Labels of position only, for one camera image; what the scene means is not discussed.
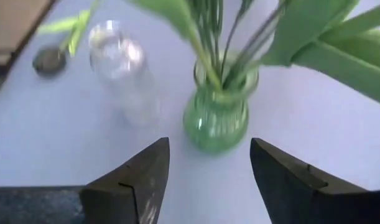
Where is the green patterned glass vase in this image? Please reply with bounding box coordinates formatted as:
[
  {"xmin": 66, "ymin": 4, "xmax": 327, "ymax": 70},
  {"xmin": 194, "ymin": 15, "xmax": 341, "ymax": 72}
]
[{"xmin": 182, "ymin": 52, "xmax": 259, "ymax": 156}]

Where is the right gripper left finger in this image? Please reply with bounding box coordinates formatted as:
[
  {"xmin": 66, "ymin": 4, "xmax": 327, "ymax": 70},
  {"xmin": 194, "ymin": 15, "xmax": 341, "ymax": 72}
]
[{"xmin": 78, "ymin": 137, "xmax": 171, "ymax": 224}]

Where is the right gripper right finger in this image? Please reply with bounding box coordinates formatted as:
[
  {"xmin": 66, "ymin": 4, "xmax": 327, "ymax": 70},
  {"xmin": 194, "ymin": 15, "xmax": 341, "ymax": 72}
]
[{"xmin": 249, "ymin": 137, "xmax": 370, "ymax": 224}]

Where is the red and white artificial tulip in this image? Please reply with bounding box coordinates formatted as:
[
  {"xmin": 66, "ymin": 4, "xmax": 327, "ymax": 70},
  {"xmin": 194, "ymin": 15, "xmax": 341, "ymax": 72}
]
[{"xmin": 259, "ymin": 0, "xmax": 380, "ymax": 108}]

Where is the dark artificial tulip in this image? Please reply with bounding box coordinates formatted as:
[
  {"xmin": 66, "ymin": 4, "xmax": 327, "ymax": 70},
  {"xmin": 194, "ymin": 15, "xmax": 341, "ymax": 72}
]
[{"xmin": 32, "ymin": 0, "xmax": 100, "ymax": 78}]

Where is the clear ribbed glass vase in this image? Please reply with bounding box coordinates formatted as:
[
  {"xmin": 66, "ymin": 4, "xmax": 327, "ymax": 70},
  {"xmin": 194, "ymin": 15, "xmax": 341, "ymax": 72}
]
[{"xmin": 88, "ymin": 19, "xmax": 161, "ymax": 127}]

